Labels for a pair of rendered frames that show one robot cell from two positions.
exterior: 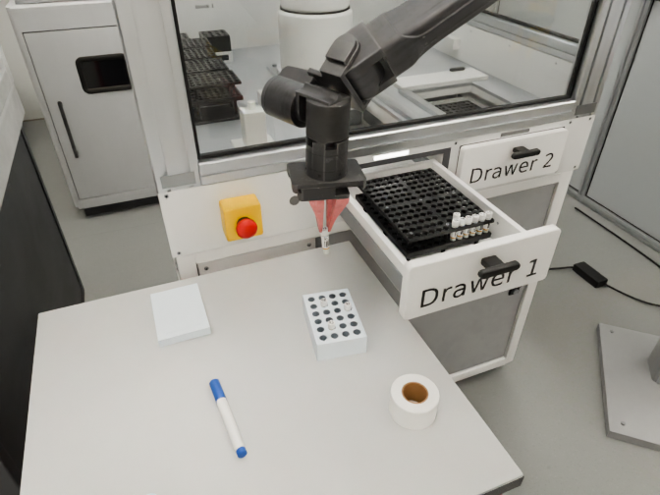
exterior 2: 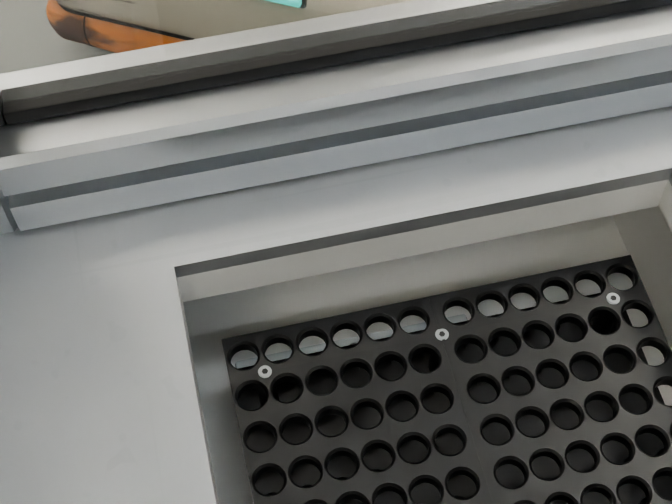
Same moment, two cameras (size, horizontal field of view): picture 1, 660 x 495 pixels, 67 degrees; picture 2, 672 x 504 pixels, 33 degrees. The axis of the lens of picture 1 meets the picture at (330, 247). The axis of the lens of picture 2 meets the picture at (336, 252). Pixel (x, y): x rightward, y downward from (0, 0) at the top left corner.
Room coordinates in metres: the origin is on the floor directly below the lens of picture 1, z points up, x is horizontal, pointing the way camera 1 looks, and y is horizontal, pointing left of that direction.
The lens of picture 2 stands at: (1.38, -0.39, 1.32)
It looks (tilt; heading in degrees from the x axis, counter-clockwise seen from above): 58 degrees down; 190
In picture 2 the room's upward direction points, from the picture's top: 1 degrees counter-clockwise
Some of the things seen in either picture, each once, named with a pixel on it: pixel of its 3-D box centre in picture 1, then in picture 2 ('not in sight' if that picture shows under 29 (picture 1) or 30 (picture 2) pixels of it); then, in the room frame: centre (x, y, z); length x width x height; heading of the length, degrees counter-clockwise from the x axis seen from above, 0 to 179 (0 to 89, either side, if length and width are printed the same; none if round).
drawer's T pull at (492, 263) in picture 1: (494, 265); not in sight; (0.62, -0.26, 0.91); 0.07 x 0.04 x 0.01; 112
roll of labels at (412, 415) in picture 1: (413, 401); not in sight; (0.46, -0.12, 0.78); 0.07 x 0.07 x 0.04
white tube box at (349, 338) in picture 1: (333, 322); not in sight; (0.62, -0.01, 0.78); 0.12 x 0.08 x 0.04; 13
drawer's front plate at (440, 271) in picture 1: (480, 271); not in sight; (0.65, -0.25, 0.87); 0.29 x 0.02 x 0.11; 112
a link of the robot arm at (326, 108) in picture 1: (324, 115); not in sight; (0.63, 0.01, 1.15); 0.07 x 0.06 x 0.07; 48
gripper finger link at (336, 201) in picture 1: (319, 203); not in sight; (0.62, 0.01, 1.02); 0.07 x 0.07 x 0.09; 12
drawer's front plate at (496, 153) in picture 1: (512, 159); not in sight; (1.06, -0.42, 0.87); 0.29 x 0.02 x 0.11; 112
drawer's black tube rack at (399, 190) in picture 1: (419, 213); not in sight; (0.83, -0.18, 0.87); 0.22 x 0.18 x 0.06; 22
